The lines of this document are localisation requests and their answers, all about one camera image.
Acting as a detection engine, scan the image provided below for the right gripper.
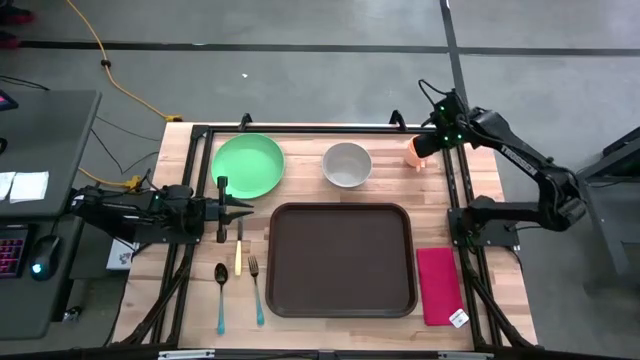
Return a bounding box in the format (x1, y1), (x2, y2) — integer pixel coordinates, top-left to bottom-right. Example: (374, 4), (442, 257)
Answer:
(413, 90), (474, 159)

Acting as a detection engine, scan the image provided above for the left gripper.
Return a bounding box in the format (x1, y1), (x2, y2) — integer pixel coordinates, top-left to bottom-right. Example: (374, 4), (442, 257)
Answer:
(193, 175), (255, 245)

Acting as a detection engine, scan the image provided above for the beige ceramic mug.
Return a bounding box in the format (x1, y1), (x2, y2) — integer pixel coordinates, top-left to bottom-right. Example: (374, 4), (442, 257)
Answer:
(404, 135), (427, 172)

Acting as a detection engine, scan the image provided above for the knife with yellow handle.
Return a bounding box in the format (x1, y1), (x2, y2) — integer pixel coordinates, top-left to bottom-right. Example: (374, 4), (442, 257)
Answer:
(233, 215), (245, 277)

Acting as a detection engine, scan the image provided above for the green plastic plate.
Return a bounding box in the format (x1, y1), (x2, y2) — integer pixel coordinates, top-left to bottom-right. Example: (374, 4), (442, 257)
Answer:
(210, 132), (286, 200)

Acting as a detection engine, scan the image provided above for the spoon with blue handle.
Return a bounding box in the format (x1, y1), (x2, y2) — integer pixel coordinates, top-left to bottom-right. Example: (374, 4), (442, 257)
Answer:
(213, 262), (230, 336)

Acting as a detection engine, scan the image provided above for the grey-white bowl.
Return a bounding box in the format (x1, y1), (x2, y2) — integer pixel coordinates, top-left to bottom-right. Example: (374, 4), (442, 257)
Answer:
(321, 142), (374, 189)

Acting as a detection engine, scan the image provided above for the fork with blue handle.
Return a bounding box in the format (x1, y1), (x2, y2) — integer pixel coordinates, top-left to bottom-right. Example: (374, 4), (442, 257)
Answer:
(247, 255), (266, 327)

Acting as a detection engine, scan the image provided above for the red cloth napkin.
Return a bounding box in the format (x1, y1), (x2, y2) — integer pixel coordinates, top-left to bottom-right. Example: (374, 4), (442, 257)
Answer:
(416, 246), (470, 329)

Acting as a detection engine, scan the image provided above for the brown serving tray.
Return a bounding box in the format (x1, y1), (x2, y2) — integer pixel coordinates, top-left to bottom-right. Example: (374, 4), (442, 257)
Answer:
(264, 201), (419, 319)

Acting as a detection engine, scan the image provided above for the white printed box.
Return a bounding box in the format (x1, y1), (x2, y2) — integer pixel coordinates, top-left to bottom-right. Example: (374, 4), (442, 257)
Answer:
(106, 238), (139, 271)

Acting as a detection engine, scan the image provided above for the silver aluminium bar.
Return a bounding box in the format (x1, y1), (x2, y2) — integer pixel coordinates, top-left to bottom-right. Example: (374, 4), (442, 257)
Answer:
(158, 349), (216, 360)
(438, 351), (495, 360)

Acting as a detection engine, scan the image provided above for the dark metal stand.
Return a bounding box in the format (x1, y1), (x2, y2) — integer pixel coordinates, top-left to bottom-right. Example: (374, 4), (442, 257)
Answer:
(577, 124), (640, 291)

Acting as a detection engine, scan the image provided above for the black computer mouse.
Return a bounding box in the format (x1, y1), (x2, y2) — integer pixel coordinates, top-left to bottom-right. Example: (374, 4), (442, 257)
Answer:
(28, 234), (64, 282)

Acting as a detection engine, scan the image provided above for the grey side desk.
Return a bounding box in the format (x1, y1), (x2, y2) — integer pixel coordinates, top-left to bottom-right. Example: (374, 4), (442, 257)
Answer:
(0, 88), (104, 342)

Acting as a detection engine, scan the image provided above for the white paper sheet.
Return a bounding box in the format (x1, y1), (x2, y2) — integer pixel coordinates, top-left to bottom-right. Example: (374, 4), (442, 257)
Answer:
(0, 171), (16, 201)
(9, 171), (51, 204)

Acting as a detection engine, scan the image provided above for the backlit keyboard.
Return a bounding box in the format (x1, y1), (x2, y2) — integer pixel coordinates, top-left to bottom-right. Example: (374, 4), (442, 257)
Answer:
(0, 224), (30, 280)

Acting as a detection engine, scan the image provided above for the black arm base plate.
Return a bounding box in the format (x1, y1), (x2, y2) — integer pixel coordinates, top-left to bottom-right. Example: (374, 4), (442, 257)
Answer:
(447, 207), (522, 249)
(133, 219), (205, 246)

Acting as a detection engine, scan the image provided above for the black aluminium rig frame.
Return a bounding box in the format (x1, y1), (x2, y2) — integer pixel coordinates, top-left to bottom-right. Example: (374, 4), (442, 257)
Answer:
(107, 122), (540, 351)

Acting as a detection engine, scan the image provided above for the yellow extension cable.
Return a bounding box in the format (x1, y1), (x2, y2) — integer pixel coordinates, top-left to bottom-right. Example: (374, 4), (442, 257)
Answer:
(77, 167), (145, 195)
(64, 0), (184, 124)

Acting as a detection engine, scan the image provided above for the thin black floor cable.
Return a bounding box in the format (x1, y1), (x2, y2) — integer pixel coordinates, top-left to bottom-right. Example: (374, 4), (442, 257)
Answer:
(93, 114), (162, 143)
(89, 127), (161, 176)

